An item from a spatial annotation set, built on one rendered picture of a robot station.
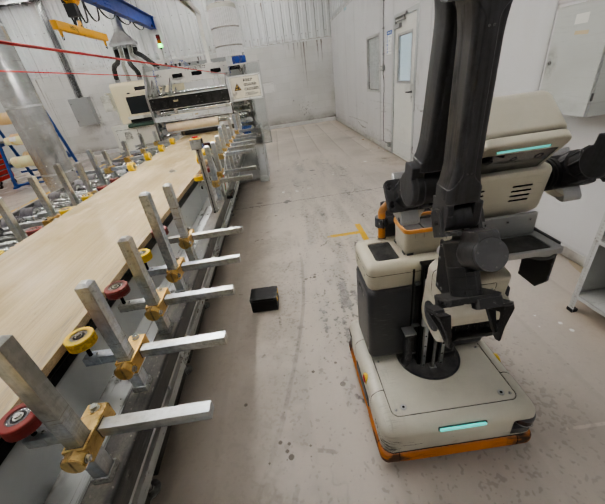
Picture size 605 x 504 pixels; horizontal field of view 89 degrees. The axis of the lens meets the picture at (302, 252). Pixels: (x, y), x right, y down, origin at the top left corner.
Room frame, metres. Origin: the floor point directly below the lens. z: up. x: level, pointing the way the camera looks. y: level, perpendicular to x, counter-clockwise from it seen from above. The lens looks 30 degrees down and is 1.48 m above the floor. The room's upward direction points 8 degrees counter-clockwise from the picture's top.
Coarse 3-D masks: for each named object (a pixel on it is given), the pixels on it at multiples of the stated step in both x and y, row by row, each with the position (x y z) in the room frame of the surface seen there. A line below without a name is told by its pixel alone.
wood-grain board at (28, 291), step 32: (160, 160) 3.40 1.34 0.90; (192, 160) 3.15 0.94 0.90; (128, 192) 2.28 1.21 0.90; (160, 192) 2.16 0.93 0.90; (64, 224) 1.76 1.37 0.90; (96, 224) 1.68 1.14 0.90; (128, 224) 1.61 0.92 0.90; (0, 256) 1.42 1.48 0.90; (32, 256) 1.36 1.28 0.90; (64, 256) 1.31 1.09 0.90; (96, 256) 1.26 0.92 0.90; (0, 288) 1.09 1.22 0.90; (32, 288) 1.05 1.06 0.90; (64, 288) 1.01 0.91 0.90; (0, 320) 0.86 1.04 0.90; (32, 320) 0.83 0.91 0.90; (64, 320) 0.81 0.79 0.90; (32, 352) 0.68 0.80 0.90; (64, 352) 0.69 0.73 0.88; (0, 384) 0.57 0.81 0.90; (0, 416) 0.48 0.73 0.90
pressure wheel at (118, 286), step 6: (114, 282) 0.99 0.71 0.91; (120, 282) 0.99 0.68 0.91; (126, 282) 0.98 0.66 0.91; (108, 288) 0.96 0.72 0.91; (114, 288) 0.96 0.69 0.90; (120, 288) 0.94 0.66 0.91; (126, 288) 0.96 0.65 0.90; (108, 294) 0.93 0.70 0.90; (114, 294) 0.93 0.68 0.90; (120, 294) 0.93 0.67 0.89; (126, 294) 0.95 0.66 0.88
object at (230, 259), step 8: (224, 256) 1.23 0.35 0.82; (232, 256) 1.22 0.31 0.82; (184, 264) 1.21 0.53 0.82; (192, 264) 1.20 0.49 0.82; (200, 264) 1.20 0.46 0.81; (208, 264) 1.21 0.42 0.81; (216, 264) 1.21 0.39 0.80; (224, 264) 1.21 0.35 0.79; (152, 272) 1.20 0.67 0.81; (160, 272) 1.20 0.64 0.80
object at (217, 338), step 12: (192, 336) 0.73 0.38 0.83; (204, 336) 0.72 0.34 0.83; (216, 336) 0.72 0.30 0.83; (144, 348) 0.71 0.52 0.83; (156, 348) 0.70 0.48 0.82; (168, 348) 0.70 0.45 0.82; (180, 348) 0.71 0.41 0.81; (192, 348) 0.71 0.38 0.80; (84, 360) 0.70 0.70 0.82; (96, 360) 0.70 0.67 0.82; (108, 360) 0.70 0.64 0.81
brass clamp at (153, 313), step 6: (162, 288) 1.01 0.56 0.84; (162, 294) 0.97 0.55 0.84; (162, 300) 0.94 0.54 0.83; (150, 306) 0.91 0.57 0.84; (156, 306) 0.90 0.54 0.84; (162, 306) 0.93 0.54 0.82; (150, 312) 0.88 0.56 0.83; (156, 312) 0.88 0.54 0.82; (162, 312) 0.90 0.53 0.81; (150, 318) 0.88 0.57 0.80; (156, 318) 0.88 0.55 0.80
